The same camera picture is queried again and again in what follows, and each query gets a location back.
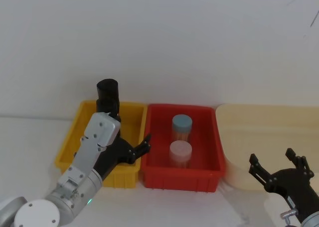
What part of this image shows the white table cloth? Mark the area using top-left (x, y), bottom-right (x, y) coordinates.
top-left (0, 101), bottom-right (319, 227)

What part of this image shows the blue-lidded toothpick jar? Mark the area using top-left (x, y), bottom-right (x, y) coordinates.
top-left (171, 114), bottom-right (193, 144)

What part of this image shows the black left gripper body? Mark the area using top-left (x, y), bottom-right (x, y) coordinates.
top-left (93, 130), bottom-right (137, 185)

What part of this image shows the black cylindrical jar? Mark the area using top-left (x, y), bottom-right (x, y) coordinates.
top-left (96, 79), bottom-right (121, 117)

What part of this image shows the white-lidded toothpick jar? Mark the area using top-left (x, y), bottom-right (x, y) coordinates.
top-left (169, 140), bottom-right (193, 169)

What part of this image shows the red plastic bin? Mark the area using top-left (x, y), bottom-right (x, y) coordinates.
top-left (140, 103), bottom-right (226, 194)

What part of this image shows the yellow plastic bin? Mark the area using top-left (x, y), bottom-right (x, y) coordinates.
top-left (54, 100), bottom-right (149, 189)

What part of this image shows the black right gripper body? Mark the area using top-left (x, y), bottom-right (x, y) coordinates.
top-left (264, 167), bottom-right (319, 223)

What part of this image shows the cream plastic tray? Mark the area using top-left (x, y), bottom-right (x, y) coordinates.
top-left (214, 103), bottom-right (319, 192)

